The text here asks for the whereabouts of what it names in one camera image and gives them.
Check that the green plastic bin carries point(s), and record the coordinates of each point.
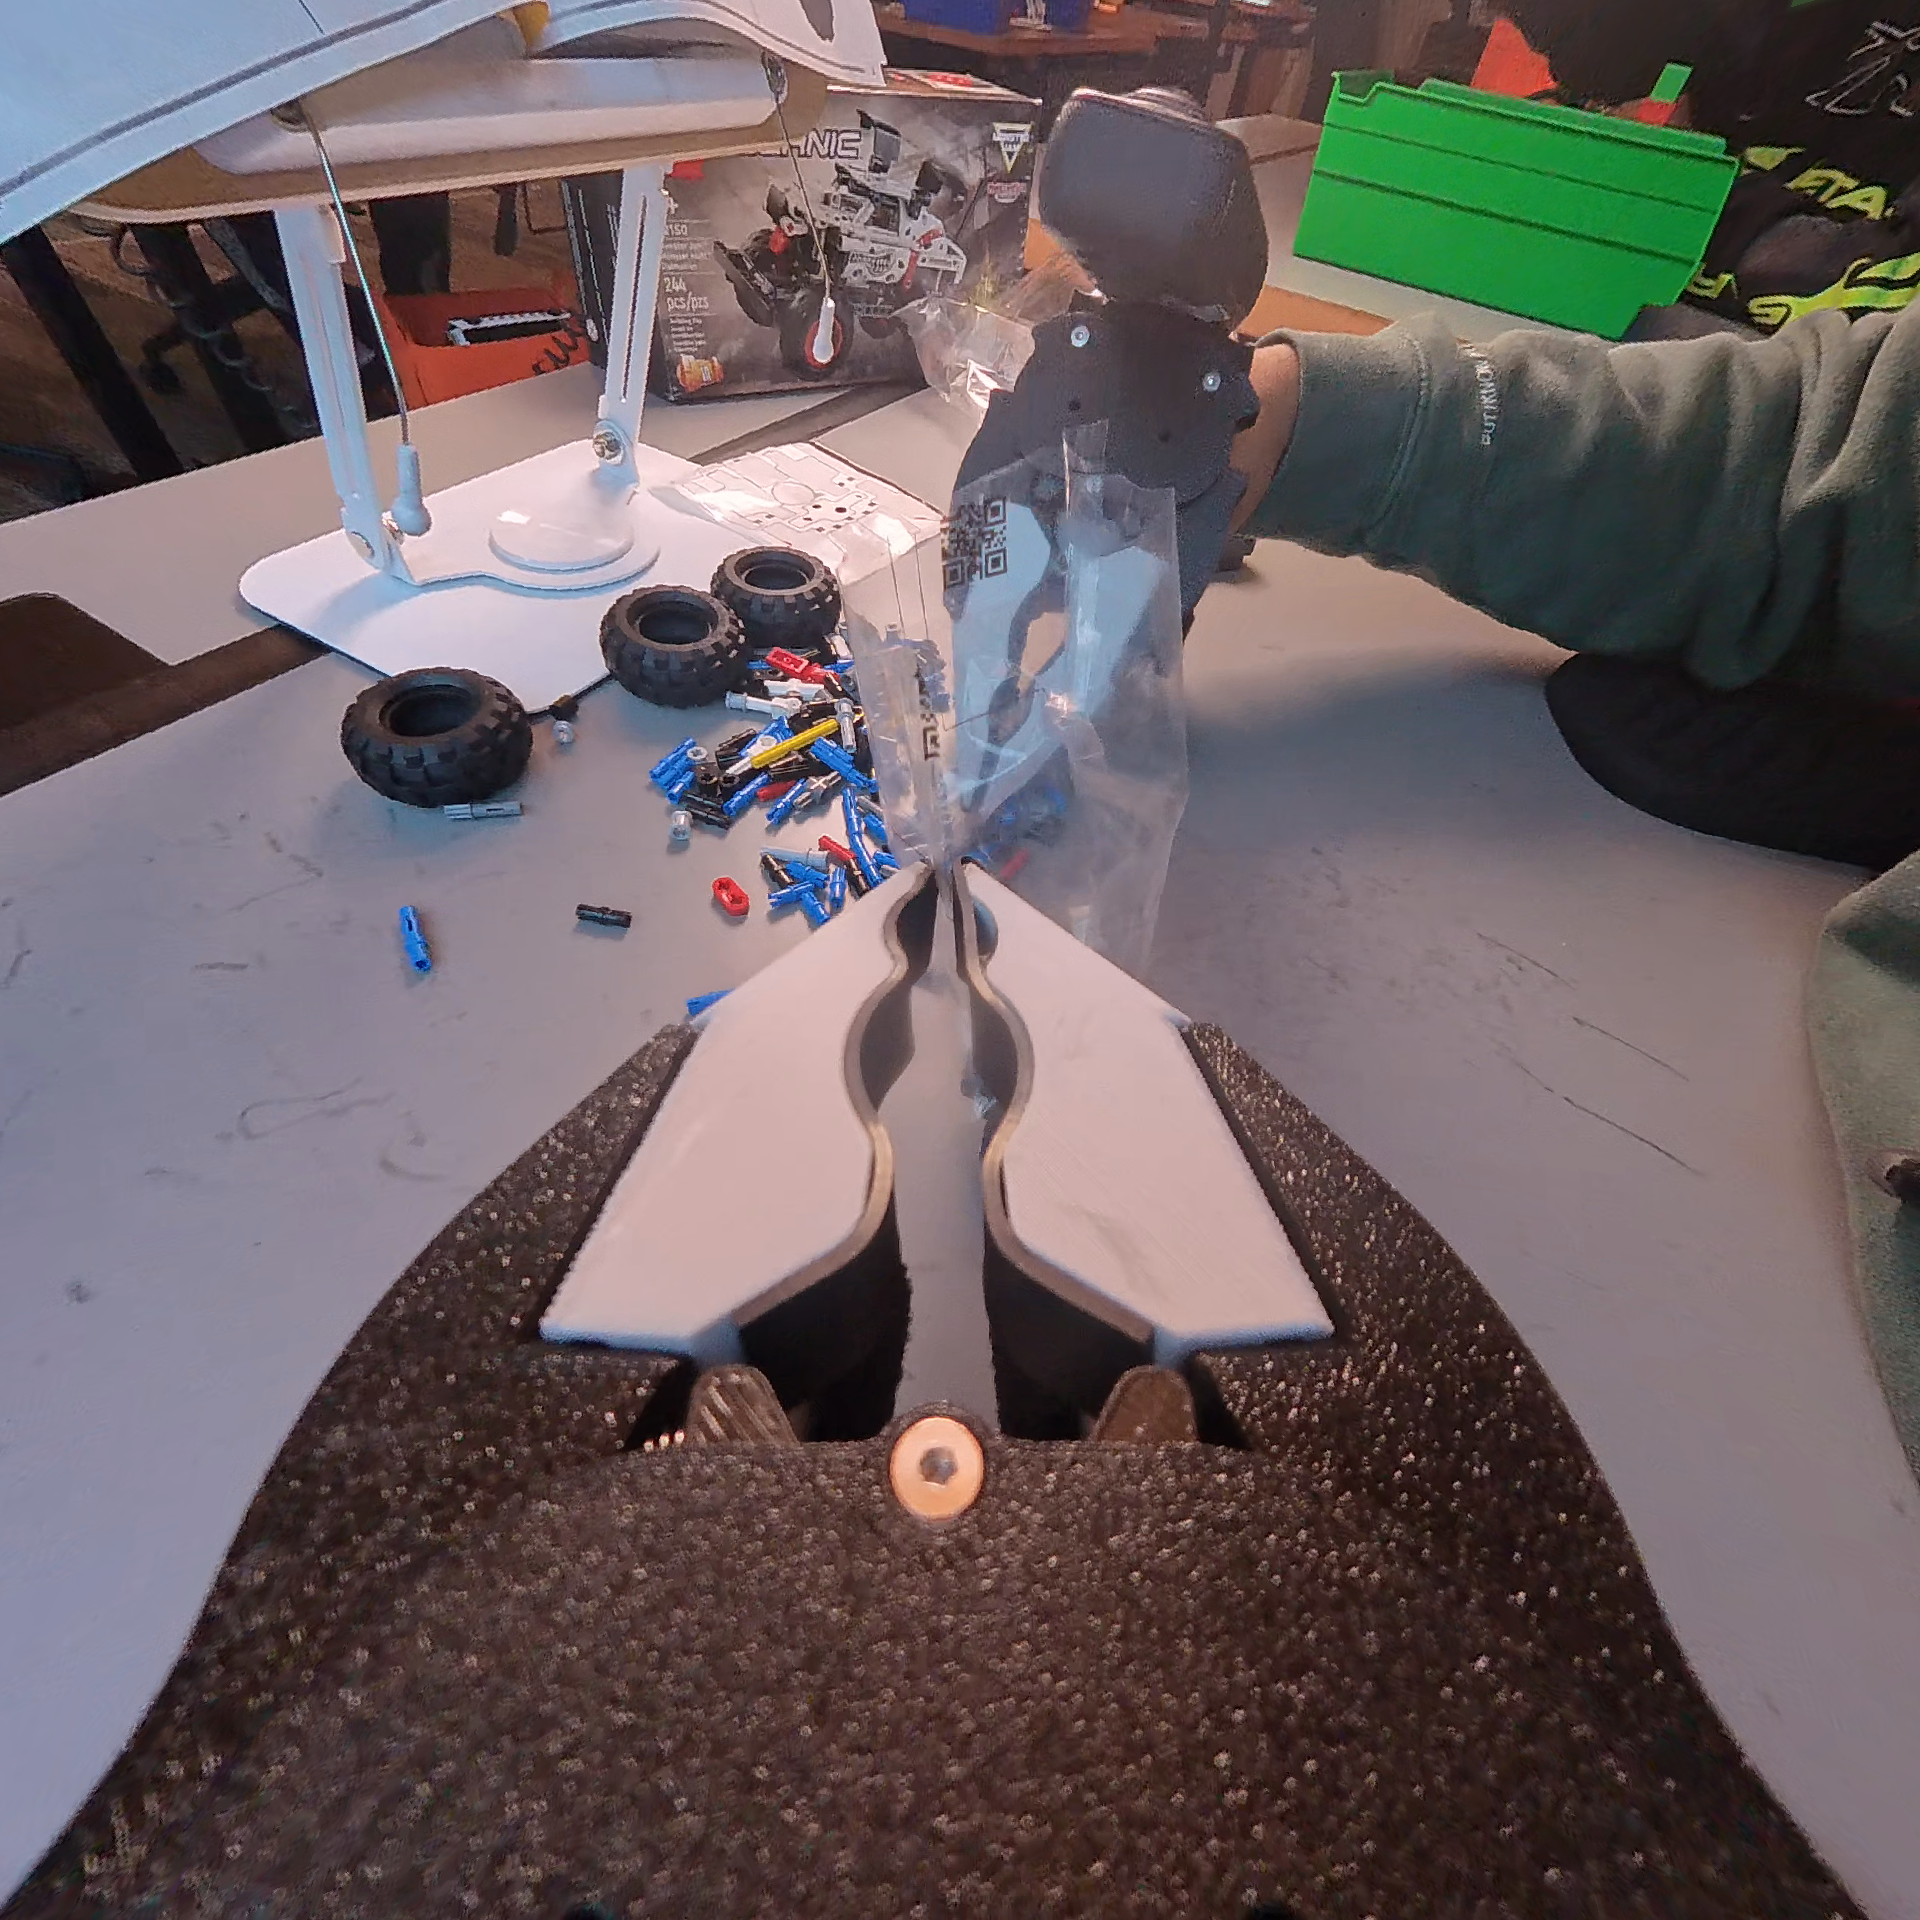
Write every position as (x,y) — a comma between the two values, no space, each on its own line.
(1531,197)

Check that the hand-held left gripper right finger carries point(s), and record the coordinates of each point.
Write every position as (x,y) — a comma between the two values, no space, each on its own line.
(1157,1185)

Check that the person's right forearm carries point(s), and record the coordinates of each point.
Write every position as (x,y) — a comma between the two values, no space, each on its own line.
(1562,482)

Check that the crumpled empty plastic bag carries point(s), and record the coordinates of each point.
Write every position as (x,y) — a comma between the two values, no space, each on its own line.
(967,336)

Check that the orange crate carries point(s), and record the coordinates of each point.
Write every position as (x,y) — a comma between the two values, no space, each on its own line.
(481,336)

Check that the grey desk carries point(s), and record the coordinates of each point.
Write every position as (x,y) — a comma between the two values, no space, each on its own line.
(301,1200)

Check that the black toy set box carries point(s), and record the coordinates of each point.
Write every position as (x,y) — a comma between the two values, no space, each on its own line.
(843,256)

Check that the black chair armrest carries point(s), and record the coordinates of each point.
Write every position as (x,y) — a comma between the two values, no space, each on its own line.
(1740,751)

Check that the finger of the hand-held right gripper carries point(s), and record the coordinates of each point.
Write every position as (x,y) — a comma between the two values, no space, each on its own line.
(1123,646)
(984,646)

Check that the black toy tire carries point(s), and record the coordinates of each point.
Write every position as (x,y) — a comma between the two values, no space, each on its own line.
(627,648)
(375,742)
(811,603)

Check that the white sticker sheet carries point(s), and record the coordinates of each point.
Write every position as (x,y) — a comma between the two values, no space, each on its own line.
(797,497)

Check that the person's right hand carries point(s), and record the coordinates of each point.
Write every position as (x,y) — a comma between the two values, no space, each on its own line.
(1264,449)

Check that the clear plastic bag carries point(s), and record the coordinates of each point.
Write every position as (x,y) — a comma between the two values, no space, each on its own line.
(1112,855)

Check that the building instruction booklet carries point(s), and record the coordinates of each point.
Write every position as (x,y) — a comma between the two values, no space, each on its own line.
(181,91)

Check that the pile of small toy parts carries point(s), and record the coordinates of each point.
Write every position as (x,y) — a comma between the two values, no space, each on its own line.
(780,751)

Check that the grey toy pin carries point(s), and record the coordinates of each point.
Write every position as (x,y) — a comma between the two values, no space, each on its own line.
(481,808)

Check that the white booklet stand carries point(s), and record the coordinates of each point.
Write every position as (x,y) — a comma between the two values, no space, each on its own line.
(451,603)

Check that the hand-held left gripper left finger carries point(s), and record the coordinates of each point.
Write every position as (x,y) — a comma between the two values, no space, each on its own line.
(752,1169)

